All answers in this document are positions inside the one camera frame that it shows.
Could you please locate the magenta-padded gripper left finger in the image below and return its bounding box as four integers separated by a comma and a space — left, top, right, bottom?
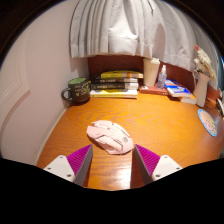
43, 143, 94, 187

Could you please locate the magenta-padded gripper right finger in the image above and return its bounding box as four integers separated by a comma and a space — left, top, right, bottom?
133, 143, 184, 186

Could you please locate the pink computer mouse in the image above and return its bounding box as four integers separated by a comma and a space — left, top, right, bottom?
86, 119, 135, 156

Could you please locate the round blue-rimmed mouse pad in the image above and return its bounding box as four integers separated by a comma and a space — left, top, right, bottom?
197, 108, 218, 138

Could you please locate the orange-covered book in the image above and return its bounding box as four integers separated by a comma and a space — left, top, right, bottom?
178, 93, 198, 105

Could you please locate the red notebook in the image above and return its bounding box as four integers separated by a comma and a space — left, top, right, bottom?
139, 84, 170, 97

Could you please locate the dark green mug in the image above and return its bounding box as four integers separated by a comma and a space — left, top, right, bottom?
60, 77, 92, 104

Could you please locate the blue-covered book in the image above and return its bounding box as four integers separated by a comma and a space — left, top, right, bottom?
164, 78, 193, 99

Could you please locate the white ceramic vase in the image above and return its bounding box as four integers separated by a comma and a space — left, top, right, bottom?
192, 69, 212, 108

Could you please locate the white book with yellow spine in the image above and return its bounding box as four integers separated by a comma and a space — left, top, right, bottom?
89, 88, 139, 100

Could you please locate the yellow-covered book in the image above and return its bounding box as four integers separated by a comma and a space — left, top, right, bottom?
99, 69, 144, 80

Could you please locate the white flower bouquet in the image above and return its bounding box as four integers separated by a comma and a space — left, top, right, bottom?
193, 44, 218, 80

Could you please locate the white pleated curtain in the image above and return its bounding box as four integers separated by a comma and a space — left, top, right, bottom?
69, 0, 214, 73

